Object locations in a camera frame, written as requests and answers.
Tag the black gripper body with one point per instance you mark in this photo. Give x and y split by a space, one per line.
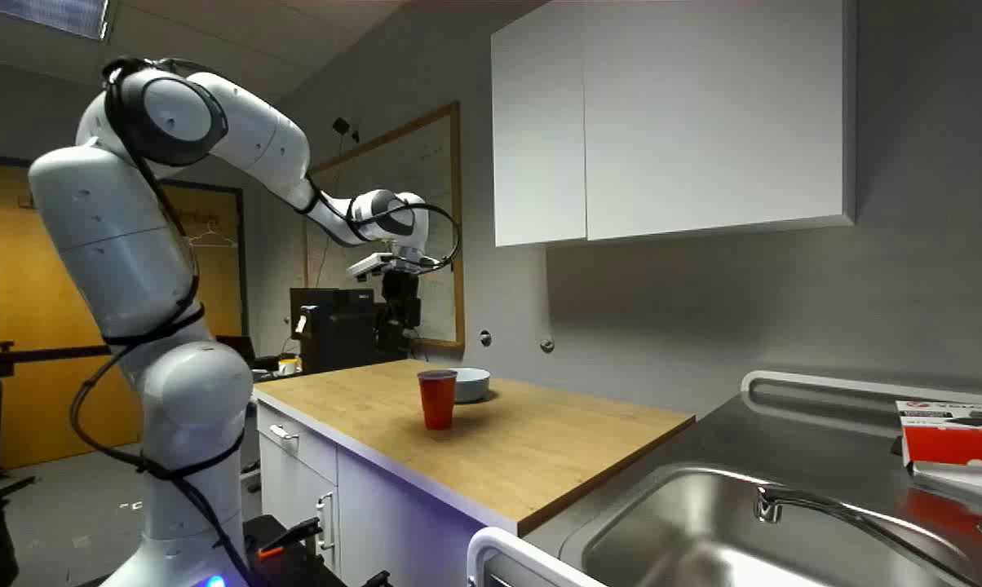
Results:
402 296

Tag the orange plastic cup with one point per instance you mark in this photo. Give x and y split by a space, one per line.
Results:
439 398

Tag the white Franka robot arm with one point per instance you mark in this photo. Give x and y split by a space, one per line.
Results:
118 238

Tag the black coffee machine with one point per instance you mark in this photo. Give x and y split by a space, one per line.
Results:
337 326

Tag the white base cabinet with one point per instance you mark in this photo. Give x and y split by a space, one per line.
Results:
387 524

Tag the yellow door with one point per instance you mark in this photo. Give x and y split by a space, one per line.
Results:
43 314
220 262

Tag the stainless steel sink unit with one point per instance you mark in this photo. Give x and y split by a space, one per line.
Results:
688 524

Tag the ceiling light panel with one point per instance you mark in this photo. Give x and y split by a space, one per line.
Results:
54 12

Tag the red and white box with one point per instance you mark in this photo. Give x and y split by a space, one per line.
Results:
950 444

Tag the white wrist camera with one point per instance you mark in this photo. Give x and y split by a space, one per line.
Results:
368 262

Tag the white tubular rail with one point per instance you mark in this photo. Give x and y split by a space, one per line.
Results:
499 553

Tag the white wall cabinet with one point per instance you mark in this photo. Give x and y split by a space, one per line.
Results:
673 110

